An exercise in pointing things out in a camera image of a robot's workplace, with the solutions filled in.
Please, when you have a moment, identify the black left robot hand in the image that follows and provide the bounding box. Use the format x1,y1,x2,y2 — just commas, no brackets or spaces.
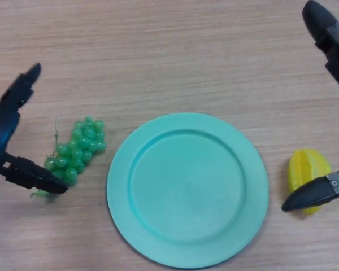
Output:
0,63,69,195

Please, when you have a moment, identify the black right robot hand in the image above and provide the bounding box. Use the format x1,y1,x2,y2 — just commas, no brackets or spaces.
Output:
281,0,339,212

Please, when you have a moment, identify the green grapes bunch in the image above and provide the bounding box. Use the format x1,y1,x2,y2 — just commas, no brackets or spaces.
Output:
31,116,107,198

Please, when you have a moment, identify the green round plate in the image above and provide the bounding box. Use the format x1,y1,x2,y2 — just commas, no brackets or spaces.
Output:
106,112,270,269

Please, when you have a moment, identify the yellow starfruit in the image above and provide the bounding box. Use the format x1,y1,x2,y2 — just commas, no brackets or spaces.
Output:
288,148,333,216

